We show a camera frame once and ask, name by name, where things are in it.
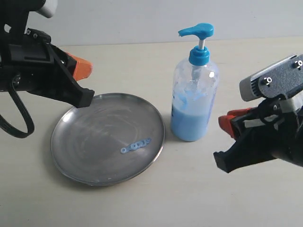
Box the blue soap smear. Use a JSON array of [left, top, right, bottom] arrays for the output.
[[120, 138, 152, 154]]

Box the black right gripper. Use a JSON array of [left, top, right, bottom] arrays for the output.
[[214, 94, 303, 173]]

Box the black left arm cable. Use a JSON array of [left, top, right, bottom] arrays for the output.
[[0, 75, 36, 139]]

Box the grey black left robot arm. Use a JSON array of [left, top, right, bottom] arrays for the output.
[[0, 0, 94, 108]]

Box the round steel plate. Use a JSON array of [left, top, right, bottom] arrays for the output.
[[50, 93, 166, 186]]

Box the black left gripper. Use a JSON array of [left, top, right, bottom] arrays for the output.
[[0, 29, 94, 108]]

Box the blue pump soap bottle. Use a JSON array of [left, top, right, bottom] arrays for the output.
[[170, 23, 219, 141]]

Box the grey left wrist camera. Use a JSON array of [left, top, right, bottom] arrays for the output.
[[36, 0, 58, 18]]

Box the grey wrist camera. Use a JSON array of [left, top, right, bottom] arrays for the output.
[[36, 0, 58, 18], [239, 54, 303, 102]]

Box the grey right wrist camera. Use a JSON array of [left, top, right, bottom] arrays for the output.
[[239, 54, 303, 102]]

